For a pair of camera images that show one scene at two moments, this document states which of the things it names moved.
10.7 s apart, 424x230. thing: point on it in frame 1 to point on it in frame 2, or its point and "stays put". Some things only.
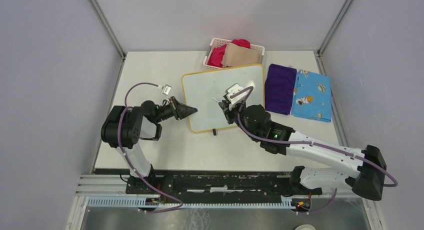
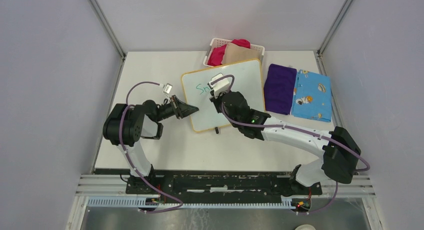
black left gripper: [180, 110] stays put
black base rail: [203, 186] stays put
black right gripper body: [232, 115] to [218, 101]
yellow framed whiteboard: [200, 87] stays put
